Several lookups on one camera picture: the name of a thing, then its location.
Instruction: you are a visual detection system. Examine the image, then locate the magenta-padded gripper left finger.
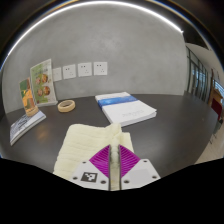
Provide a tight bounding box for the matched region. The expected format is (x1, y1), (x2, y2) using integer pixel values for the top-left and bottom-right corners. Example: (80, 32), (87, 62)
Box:
(70, 144), (112, 191)

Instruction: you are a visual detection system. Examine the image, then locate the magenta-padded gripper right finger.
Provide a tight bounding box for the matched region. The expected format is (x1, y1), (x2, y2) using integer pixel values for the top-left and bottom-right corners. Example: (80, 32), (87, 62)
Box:
(118, 144), (161, 191)

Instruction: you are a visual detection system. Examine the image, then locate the cream ribbed towel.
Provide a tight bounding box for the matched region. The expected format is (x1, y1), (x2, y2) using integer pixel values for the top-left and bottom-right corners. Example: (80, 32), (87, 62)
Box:
(52, 122), (135, 191)

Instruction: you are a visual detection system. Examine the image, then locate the white book with blue band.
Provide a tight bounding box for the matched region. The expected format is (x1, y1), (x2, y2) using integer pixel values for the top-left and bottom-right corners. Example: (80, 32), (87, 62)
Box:
(94, 91), (158, 128)

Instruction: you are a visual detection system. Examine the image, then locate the beige tape roll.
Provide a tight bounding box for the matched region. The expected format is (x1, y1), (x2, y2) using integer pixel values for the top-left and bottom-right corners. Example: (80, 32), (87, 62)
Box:
(57, 99), (76, 113)

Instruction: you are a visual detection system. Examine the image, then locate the grey cover magazine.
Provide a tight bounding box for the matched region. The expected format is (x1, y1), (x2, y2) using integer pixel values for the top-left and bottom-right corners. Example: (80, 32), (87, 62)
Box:
(9, 110), (47, 147)

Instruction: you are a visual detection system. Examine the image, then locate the orange sign on wooden base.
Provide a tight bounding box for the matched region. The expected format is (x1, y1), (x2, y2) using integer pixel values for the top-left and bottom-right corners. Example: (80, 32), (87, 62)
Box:
(19, 77), (40, 117)

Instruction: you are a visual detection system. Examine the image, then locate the green menu in acrylic stand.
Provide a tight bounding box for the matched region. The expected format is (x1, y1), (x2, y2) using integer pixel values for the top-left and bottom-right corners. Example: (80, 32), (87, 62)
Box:
(29, 58), (58, 108)

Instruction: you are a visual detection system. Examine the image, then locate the dark framed glass window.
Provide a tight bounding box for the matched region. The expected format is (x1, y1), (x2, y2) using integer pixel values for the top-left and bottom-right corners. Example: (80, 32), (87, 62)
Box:
(185, 45), (216, 103)

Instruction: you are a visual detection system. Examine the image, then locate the white ceiling light strip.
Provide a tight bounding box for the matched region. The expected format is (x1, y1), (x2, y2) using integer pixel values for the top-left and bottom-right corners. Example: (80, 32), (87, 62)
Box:
(4, 0), (184, 61)

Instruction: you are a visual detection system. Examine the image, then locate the white wall socket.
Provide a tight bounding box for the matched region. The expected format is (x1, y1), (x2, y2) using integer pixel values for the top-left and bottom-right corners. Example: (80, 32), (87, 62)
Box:
(52, 67), (63, 82)
(77, 62), (93, 78)
(62, 64), (77, 80)
(93, 61), (109, 76)

